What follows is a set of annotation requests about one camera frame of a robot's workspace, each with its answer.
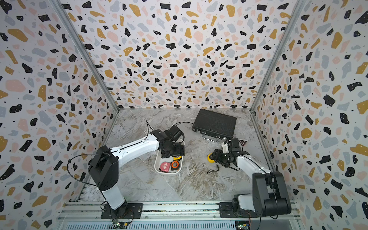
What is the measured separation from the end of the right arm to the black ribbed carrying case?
18cm

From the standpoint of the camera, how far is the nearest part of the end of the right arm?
67 cm

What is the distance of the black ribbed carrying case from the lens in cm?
102
